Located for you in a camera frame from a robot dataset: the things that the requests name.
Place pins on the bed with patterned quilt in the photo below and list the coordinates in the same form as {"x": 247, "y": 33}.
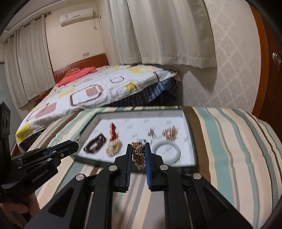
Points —
{"x": 116, "y": 86}

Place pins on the door lock knob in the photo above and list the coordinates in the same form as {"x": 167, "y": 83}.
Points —
{"x": 276, "y": 59}

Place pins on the wooden headboard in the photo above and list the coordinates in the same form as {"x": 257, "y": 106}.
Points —
{"x": 96, "y": 61}

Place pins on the pearl flower brooch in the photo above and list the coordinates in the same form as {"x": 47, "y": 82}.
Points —
{"x": 170, "y": 133}

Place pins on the right white curtain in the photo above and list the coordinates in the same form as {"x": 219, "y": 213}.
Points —
{"x": 173, "y": 32}

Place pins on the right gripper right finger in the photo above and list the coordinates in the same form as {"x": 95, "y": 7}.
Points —
{"x": 189, "y": 201}

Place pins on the centre white curtain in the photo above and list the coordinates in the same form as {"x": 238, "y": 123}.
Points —
{"x": 122, "y": 32}

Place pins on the pink pillow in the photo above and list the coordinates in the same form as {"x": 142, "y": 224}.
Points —
{"x": 75, "y": 74}

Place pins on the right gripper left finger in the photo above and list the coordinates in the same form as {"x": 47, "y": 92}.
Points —
{"x": 86, "y": 202}

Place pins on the white jade bangle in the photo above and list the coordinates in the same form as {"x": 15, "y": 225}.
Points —
{"x": 169, "y": 151}

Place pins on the silver rhinestone brooch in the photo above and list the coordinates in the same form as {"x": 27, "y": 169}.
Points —
{"x": 77, "y": 138}

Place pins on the white curtain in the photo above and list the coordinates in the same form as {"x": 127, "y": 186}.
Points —
{"x": 122, "y": 32}
{"x": 173, "y": 32}

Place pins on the left window curtain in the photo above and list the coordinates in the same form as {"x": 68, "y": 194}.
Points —
{"x": 28, "y": 62}

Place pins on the red knot gold ingot charm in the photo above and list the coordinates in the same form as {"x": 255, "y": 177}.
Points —
{"x": 113, "y": 133}

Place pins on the striped tablecloth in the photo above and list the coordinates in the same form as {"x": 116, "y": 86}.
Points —
{"x": 239, "y": 154}

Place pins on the black gourd pendant tassel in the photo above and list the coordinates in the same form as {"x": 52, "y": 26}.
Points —
{"x": 141, "y": 141}

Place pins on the left hand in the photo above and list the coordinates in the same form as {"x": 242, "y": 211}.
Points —
{"x": 9, "y": 209}

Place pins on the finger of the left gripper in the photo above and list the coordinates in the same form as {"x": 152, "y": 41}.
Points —
{"x": 61, "y": 147}
{"x": 57, "y": 157}

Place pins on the wooden door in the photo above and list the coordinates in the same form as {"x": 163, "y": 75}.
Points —
{"x": 267, "y": 106}

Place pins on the green jewelry tray box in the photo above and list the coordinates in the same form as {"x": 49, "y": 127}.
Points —
{"x": 130, "y": 125}

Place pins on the white air conditioner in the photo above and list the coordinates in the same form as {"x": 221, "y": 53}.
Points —
{"x": 76, "y": 16}

